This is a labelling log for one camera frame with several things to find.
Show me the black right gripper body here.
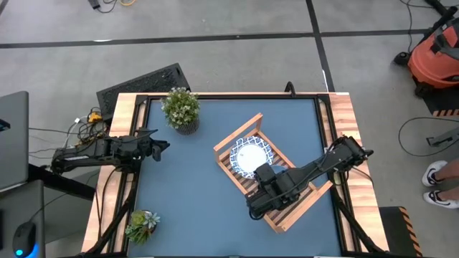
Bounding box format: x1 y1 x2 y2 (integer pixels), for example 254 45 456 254
245 184 290 216

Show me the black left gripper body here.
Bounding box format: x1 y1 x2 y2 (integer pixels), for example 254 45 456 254
134 138 155 161

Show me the blue patterned paper plate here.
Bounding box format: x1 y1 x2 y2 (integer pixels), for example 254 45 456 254
229 135 275 179

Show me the wooden slatted shelf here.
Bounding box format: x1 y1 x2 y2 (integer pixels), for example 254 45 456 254
214 113 334 234

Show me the white flowering potted plant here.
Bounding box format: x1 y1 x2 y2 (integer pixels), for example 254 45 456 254
160 87 201 136

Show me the blue table mat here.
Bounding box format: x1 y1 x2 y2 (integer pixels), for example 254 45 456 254
127 98 344 257

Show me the green succulent potted plant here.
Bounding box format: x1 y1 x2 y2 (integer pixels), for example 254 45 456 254
124 209 161 247

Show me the black desk support bar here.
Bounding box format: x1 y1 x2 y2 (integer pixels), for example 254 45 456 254
27 163 96 201

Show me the grey closed laptop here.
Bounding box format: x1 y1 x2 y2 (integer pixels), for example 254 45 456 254
0 90 29 191

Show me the dark grey desk surface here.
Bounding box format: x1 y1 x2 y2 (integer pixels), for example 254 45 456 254
0 178 46 258

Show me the black hazard-striped floor mat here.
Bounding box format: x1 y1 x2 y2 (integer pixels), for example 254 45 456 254
379 206 424 258
415 77 459 118

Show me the black computer mouse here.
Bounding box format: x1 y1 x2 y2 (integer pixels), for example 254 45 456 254
12 221 37 258

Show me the grey metal stand foot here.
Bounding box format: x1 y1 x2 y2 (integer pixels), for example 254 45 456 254
426 127 459 147

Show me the orange shop vacuum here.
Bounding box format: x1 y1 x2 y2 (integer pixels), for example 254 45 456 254
393 5 459 97

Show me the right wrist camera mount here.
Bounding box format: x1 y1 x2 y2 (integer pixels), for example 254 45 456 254
253 163 278 186

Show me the black cable bundle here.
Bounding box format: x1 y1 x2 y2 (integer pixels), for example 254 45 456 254
28 106 110 161

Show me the black frame strut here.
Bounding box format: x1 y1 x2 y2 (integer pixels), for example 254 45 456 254
77 168 141 258
329 182 387 256

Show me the black table frame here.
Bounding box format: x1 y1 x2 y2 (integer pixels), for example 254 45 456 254
121 93 363 258

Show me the black floor cable loop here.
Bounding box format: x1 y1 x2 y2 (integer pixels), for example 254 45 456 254
397 117 459 158

